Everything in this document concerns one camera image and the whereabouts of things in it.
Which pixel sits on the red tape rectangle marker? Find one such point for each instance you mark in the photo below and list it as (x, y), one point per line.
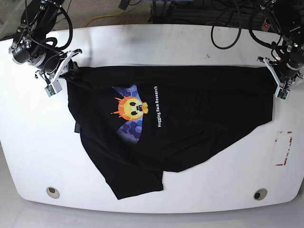
(282, 146)

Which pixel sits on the right table grommet hole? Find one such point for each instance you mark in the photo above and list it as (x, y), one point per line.
(260, 194)

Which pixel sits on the white power strip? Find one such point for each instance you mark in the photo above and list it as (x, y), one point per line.
(267, 24)

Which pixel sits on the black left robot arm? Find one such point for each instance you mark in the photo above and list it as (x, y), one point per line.
(285, 20)

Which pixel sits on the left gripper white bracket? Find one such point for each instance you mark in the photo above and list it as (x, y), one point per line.
(287, 74)

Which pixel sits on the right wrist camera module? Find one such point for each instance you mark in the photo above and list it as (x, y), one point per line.
(53, 88)

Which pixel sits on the left table grommet hole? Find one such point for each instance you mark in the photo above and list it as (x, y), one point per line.
(52, 192)

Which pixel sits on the black printed T-shirt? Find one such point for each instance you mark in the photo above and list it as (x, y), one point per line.
(136, 122)

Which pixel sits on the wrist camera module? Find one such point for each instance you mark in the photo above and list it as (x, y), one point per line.
(282, 93)
(53, 88)

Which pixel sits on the table grommet hole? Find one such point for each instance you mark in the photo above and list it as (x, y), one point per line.
(52, 192)
(260, 194)

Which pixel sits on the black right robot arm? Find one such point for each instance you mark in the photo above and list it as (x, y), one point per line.
(31, 44)

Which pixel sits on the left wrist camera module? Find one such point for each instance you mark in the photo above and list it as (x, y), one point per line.
(282, 93)

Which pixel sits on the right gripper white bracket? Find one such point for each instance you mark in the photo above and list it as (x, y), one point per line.
(57, 66)

